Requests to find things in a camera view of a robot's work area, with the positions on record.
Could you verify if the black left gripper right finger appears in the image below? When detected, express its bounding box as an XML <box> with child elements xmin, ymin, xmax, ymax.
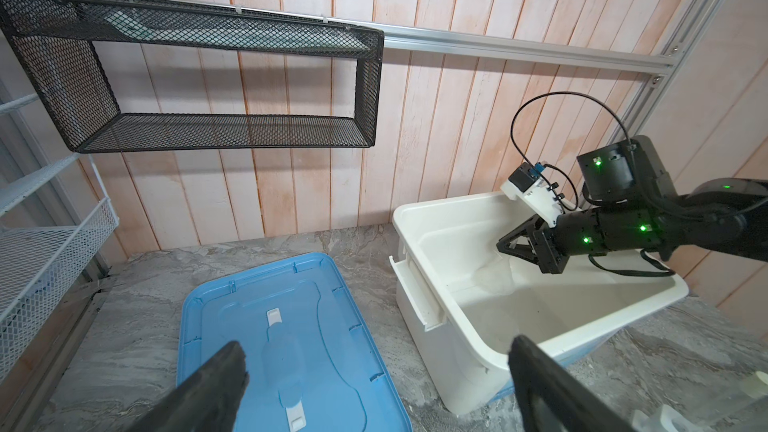
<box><xmin>508</xmin><ymin>335</ymin><xmax>632</xmax><ymax>431</ymax></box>

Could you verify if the white test tube rack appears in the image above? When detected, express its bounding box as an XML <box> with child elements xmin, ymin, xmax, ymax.
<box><xmin>630</xmin><ymin>404</ymin><xmax>718</xmax><ymax>432</ymax></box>

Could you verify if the white plastic storage bin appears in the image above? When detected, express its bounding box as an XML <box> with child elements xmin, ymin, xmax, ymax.
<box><xmin>390</xmin><ymin>192</ymin><xmax>689</xmax><ymax>415</ymax></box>

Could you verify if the small clear glass beaker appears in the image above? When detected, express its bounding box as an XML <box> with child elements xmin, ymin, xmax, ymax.
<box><xmin>472</xmin><ymin>259</ymin><xmax>517</xmax><ymax>303</ymax></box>

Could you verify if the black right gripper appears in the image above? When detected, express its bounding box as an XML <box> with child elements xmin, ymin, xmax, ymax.
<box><xmin>496</xmin><ymin>212</ymin><xmax>606</xmax><ymax>275</ymax></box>

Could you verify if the white wire mesh shelf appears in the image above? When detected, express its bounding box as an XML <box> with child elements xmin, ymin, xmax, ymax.
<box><xmin>0</xmin><ymin>88</ymin><xmax>120</xmax><ymax>382</ymax></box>

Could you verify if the black wire mesh basket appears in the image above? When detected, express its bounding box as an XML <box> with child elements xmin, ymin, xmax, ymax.
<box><xmin>1</xmin><ymin>0</ymin><xmax>385</xmax><ymax>154</ymax></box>

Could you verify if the aluminium frame rail back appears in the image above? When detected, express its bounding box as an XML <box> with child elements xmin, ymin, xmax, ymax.
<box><xmin>23</xmin><ymin>0</ymin><xmax>676</xmax><ymax>76</ymax></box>

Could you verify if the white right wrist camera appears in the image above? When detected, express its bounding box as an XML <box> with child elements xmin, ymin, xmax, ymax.
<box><xmin>500</xmin><ymin>162</ymin><xmax>566</xmax><ymax>227</ymax></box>

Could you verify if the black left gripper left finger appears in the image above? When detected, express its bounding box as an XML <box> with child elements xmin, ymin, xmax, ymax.
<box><xmin>128</xmin><ymin>341</ymin><xmax>249</xmax><ymax>431</ymax></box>

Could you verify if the blue plastic bin lid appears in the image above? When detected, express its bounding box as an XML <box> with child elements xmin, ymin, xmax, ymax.
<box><xmin>176</xmin><ymin>253</ymin><xmax>412</xmax><ymax>431</ymax></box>

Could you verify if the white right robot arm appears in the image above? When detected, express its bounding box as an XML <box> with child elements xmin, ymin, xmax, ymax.
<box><xmin>496</xmin><ymin>136</ymin><xmax>767</xmax><ymax>278</ymax></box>

